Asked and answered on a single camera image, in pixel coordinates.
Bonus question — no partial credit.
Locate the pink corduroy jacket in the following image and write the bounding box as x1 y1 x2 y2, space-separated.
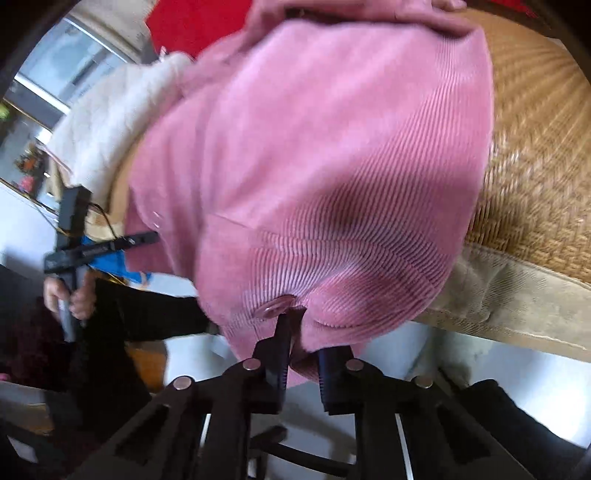
125 1 494 386

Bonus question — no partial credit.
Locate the person's left hand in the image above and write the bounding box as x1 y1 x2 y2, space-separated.
43 270 96 321

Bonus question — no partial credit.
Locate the framed flower picture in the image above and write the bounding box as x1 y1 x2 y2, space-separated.
1 100 57 209

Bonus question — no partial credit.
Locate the white quilted pillow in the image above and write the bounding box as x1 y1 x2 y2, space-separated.
47 52 192 208

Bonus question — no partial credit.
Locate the window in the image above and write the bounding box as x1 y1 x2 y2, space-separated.
3 15 131 130

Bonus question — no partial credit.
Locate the woven bamboo mat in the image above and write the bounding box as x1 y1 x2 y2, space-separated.
420 7 590 361

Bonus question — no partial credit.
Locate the red blanket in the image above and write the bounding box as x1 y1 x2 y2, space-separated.
144 0 252 58

